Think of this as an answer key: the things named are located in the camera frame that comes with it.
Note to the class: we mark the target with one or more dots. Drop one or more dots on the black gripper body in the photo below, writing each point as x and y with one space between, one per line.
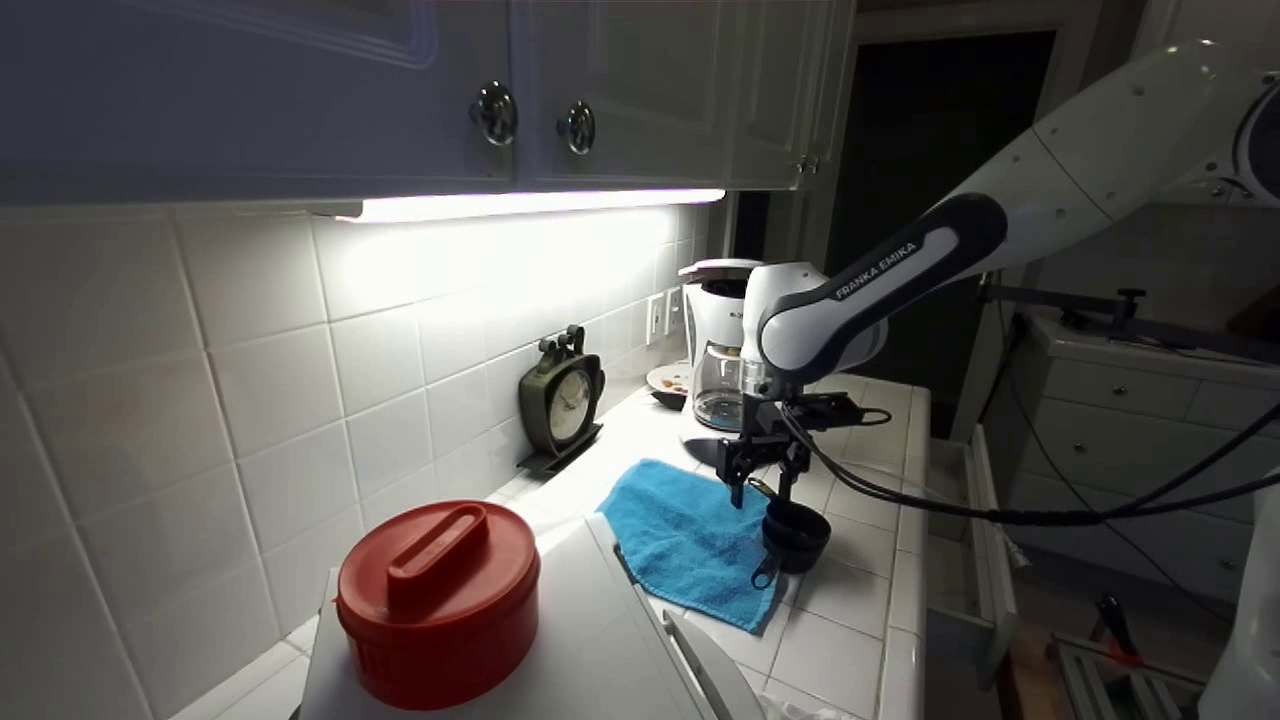
762 439

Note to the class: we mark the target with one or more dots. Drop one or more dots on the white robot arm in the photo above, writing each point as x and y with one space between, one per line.
1064 175

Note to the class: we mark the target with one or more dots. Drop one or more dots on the blue terry towel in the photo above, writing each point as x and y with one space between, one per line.
683 535

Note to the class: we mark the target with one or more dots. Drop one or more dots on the small brown bowl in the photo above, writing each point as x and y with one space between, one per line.
666 384

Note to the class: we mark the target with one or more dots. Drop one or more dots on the black alarm clock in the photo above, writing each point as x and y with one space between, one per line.
563 402

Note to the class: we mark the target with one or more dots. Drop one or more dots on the white open drawer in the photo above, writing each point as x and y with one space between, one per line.
963 574

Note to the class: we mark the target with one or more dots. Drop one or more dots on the red round lidded container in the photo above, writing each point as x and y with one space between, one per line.
434 605

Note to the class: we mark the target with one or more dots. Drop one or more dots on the under-cabinet light strip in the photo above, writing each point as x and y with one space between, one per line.
532 206

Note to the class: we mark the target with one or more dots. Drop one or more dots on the black tool on cabinet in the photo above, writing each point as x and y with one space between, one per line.
1093 309

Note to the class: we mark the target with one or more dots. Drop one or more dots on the white drawer cabinet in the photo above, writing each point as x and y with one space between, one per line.
1146 424

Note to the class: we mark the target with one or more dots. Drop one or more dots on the round metal cabinet knob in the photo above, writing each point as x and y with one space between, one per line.
576 131
496 109

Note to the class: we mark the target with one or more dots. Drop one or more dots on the white upper cabinet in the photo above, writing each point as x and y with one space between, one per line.
265 94

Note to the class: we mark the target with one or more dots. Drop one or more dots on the white wall outlet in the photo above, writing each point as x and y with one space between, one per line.
663 318

